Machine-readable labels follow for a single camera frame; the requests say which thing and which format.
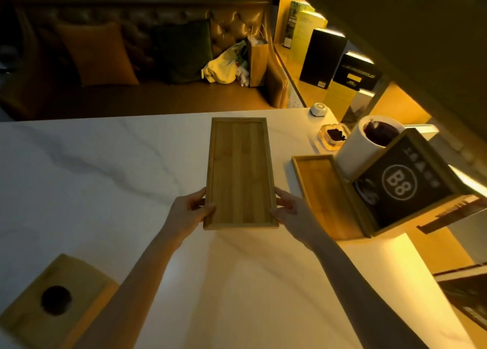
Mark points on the person's left hand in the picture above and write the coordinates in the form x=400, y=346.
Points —
x=182, y=215

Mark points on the person's right hand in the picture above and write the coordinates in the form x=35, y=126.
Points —
x=298, y=217

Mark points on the person's right thumb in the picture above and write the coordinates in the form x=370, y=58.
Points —
x=278, y=212

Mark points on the person's left thumb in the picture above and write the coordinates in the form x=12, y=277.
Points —
x=204, y=211

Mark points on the bamboo wooden tray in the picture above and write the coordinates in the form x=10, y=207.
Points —
x=327, y=196
x=239, y=173

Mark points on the person's right forearm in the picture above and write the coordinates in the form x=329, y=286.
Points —
x=361, y=295

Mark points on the person's left forearm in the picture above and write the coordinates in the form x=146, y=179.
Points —
x=125, y=295

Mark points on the glass ashtray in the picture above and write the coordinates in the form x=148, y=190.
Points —
x=334, y=135

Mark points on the white call button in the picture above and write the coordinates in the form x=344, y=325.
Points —
x=319, y=109

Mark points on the white cylindrical bin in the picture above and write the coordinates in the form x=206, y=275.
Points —
x=367, y=145

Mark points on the wooden framed black sign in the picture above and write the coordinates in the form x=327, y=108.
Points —
x=403, y=185

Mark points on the grey patterned box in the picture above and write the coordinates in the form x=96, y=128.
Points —
x=357, y=109

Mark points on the small white plush toy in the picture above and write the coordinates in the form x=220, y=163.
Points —
x=242, y=76

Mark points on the black box with yellow label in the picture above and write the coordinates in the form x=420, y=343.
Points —
x=352, y=88

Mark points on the pale yellow bag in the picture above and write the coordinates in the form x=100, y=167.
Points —
x=222, y=67

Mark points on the brown paper bag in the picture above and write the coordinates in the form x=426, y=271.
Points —
x=258, y=61

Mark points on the dark green cushion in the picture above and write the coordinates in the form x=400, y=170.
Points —
x=182, y=52

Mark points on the tall black box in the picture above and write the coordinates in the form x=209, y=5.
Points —
x=322, y=57

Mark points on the brown tufted leather sofa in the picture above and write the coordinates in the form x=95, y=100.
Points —
x=152, y=55

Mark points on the wooden tissue box with hole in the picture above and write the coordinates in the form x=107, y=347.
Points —
x=49, y=307

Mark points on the orange cushion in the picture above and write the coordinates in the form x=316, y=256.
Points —
x=97, y=54

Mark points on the green printed box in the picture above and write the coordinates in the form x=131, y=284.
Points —
x=295, y=21

